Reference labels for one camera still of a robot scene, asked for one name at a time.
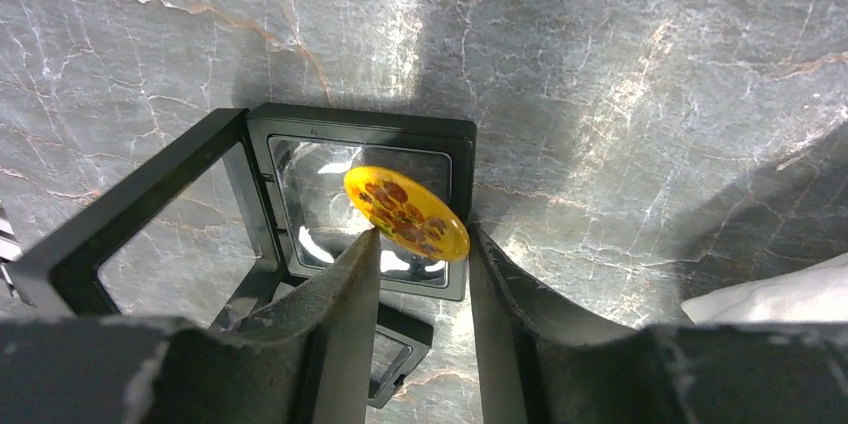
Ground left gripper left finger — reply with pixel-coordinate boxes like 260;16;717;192
234;229;381;423

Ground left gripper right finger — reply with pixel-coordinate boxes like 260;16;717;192
469;227;635;423

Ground yellow round brooch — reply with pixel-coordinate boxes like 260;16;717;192
343;166;471;262

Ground white button shirt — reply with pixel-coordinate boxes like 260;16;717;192
681;254;847;324

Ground black display frame upper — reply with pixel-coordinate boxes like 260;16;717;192
8;103;477;315

